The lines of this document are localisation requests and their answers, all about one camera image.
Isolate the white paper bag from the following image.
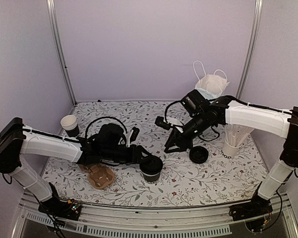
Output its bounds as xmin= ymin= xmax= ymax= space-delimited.
xmin=193 ymin=60 xmax=229 ymax=100

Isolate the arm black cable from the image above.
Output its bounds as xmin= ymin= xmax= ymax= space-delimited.
xmin=85 ymin=117 xmax=129 ymax=144
xmin=163 ymin=100 xmax=183 ymax=123

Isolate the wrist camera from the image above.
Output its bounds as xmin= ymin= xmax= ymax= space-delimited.
xmin=154 ymin=116 xmax=183 ymax=130
xmin=126 ymin=127 xmax=140 ymax=147

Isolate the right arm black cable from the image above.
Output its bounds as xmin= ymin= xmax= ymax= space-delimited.
xmin=163 ymin=100 xmax=183 ymax=123

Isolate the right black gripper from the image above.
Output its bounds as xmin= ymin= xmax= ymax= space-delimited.
xmin=163 ymin=113 xmax=209 ymax=155

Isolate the right aluminium frame post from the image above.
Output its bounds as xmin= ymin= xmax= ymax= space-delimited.
xmin=236 ymin=0 xmax=263 ymax=99

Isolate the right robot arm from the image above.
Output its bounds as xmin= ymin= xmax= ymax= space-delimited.
xmin=163 ymin=90 xmax=298 ymax=216

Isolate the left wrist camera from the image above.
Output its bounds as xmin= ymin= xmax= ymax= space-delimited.
xmin=126 ymin=127 xmax=140 ymax=147

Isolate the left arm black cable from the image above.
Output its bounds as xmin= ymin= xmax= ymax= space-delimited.
xmin=85 ymin=117 xmax=129 ymax=144

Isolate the black paper coffee cup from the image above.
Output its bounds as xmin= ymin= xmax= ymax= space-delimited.
xmin=141 ymin=171 xmax=161 ymax=183

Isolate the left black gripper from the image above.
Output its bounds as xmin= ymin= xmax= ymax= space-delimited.
xmin=102 ymin=145 xmax=152 ymax=167

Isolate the aluminium frame post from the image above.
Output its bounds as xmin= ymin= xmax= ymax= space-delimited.
xmin=46 ymin=0 xmax=77 ymax=106
xmin=236 ymin=0 xmax=263 ymax=99

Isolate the left aluminium frame post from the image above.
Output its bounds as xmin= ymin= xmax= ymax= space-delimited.
xmin=46 ymin=0 xmax=77 ymax=106

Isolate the stack of black cups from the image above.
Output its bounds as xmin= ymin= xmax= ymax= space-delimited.
xmin=60 ymin=115 xmax=79 ymax=137

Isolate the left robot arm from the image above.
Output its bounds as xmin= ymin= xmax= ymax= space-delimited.
xmin=0 ymin=118 xmax=154 ymax=215

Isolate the black coffee cup lid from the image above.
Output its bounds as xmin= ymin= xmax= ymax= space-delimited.
xmin=140 ymin=156 xmax=163 ymax=175

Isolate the front aluminium rail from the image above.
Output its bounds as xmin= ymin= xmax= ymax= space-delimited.
xmin=11 ymin=191 xmax=298 ymax=238

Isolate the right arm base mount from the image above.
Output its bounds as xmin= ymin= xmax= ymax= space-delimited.
xmin=229 ymin=200 xmax=273 ymax=233

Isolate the floral table mat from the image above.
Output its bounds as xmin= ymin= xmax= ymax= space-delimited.
xmin=42 ymin=102 xmax=267 ymax=206

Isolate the brown cardboard cup carrier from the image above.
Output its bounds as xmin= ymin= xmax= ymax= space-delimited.
xmin=79 ymin=164 xmax=115 ymax=189

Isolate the white cup holding straws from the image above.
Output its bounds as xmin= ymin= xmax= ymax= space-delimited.
xmin=222 ymin=139 xmax=240 ymax=159

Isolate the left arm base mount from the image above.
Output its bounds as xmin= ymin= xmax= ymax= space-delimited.
xmin=38 ymin=197 xmax=82 ymax=221

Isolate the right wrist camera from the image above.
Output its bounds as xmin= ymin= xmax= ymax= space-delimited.
xmin=154 ymin=116 xmax=183 ymax=130

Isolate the stack of black lids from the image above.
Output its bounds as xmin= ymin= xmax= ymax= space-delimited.
xmin=189 ymin=146 xmax=209 ymax=164

